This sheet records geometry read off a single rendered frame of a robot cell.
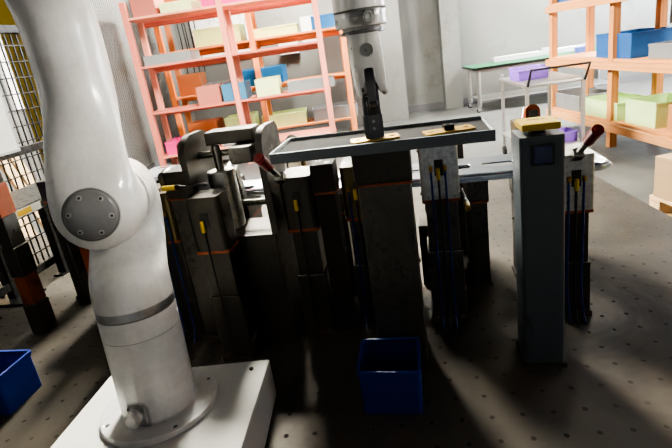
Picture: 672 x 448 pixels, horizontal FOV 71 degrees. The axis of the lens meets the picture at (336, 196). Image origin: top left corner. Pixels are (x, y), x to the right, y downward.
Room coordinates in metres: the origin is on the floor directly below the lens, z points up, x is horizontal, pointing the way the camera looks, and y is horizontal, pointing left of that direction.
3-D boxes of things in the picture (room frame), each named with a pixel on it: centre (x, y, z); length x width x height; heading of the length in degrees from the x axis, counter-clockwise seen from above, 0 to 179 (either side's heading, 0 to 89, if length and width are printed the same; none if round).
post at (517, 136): (0.77, -0.35, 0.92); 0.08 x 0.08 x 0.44; 79
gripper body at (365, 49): (0.81, -0.08, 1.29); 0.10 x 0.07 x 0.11; 178
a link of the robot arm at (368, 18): (0.81, -0.08, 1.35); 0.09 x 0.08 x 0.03; 178
